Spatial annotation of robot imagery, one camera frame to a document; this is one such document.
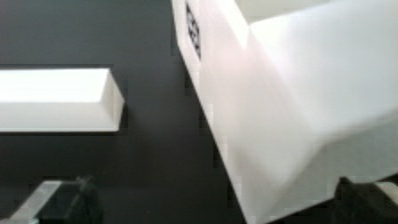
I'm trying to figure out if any white drawer cabinet box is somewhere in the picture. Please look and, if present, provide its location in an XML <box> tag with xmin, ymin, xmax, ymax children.
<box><xmin>170</xmin><ymin>0</ymin><xmax>398</xmax><ymax>224</ymax></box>

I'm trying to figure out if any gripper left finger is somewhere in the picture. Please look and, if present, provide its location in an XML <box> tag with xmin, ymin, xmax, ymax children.
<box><xmin>5</xmin><ymin>177</ymin><xmax>104</xmax><ymax>224</ymax></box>

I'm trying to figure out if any white border bar left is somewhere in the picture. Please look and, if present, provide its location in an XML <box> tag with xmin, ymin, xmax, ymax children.
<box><xmin>0</xmin><ymin>68</ymin><xmax>124</xmax><ymax>132</ymax></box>

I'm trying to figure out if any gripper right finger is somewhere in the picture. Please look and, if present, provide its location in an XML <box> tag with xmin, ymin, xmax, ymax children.
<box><xmin>332</xmin><ymin>177</ymin><xmax>398</xmax><ymax>224</ymax></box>

